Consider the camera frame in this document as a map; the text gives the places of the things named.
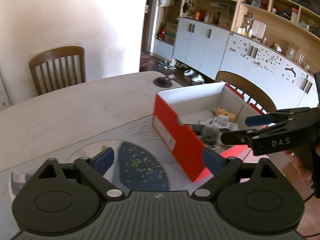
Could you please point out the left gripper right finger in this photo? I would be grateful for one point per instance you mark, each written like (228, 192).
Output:
(224, 172)

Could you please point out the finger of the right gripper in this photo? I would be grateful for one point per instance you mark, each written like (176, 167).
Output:
(243, 137)
(274, 117)

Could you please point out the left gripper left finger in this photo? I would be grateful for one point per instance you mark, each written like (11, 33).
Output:
(91, 172)

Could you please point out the white printed snack pouch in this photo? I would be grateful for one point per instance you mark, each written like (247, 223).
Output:
(221, 122)

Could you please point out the dark seaweed snack bag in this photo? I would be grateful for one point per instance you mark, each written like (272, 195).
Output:
(207, 133)

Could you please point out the yellow spotted plush toy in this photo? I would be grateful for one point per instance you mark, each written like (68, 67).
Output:
(221, 111)

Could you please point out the person's right hand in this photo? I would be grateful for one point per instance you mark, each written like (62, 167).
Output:
(303, 172)

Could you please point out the red cardboard box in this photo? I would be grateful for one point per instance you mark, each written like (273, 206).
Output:
(176, 110)

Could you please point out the wooden chair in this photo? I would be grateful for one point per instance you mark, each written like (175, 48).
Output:
(248, 88)
(58, 68)

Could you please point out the black phone stand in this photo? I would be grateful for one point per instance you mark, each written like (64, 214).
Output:
(163, 82)

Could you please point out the white wall cabinet unit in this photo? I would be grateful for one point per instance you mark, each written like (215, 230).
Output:
(272, 43)

